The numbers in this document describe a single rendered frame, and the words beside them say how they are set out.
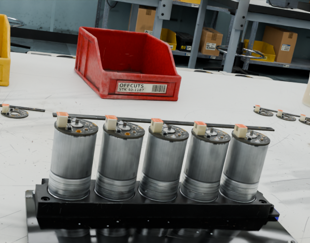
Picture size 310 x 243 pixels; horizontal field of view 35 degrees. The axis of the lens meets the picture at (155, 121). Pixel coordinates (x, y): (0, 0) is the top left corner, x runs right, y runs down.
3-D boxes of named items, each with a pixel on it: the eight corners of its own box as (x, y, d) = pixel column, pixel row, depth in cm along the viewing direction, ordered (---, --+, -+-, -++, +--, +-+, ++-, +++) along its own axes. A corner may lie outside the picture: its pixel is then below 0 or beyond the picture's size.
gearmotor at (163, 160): (178, 214, 30) (194, 138, 29) (141, 213, 30) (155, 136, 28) (167, 195, 33) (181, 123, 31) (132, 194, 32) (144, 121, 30)
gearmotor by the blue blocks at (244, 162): (258, 214, 32) (277, 142, 30) (224, 214, 31) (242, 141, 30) (242, 195, 34) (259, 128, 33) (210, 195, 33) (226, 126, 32)
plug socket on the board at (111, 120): (119, 130, 28) (121, 120, 28) (105, 129, 28) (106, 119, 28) (117, 126, 29) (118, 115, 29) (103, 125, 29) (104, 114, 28)
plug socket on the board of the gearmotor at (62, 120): (71, 128, 27) (72, 116, 27) (55, 127, 27) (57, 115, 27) (69, 123, 28) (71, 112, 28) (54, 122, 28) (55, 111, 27)
